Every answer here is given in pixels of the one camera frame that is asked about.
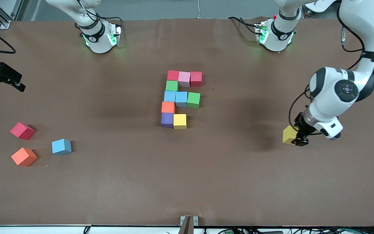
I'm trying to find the yellow foam cube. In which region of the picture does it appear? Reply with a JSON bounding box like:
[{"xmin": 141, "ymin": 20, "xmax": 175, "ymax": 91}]
[
  {"xmin": 173, "ymin": 114, "xmax": 187, "ymax": 130},
  {"xmin": 282, "ymin": 125, "xmax": 300, "ymax": 145}
]

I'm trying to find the pink foam cube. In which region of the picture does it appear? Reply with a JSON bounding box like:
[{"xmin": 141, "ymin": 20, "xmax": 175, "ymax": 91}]
[{"xmin": 178, "ymin": 71, "xmax": 191, "ymax": 87}]

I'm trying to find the purple foam cube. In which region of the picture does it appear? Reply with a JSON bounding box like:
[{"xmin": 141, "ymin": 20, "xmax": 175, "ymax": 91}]
[{"xmin": 161, "ymin": 112, "xmax": 174, "ymax": 128}]

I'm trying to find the orange foam cube with dents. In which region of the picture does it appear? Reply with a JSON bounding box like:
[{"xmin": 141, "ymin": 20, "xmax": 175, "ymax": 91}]
[{"xmin": 161, "ymin": 101, "xmax": 176, "ymax": 114}]

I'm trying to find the table cover mat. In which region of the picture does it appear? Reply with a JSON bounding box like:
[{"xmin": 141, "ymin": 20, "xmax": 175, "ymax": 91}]
[{"xmin": 0, "ymin": 18, "xmax": 374, "ymax": 227}]

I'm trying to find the black base cable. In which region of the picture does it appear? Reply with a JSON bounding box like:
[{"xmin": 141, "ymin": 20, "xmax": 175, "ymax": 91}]
[{"xmin": 228, "ymin": 16, "xmax": 259, "ymax": 35}]

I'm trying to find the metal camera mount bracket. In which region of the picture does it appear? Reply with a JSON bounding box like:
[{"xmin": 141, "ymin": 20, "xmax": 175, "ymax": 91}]
[{"xmin": 179, "ymin": 215, "xmax": 199, "ymax": 234}]

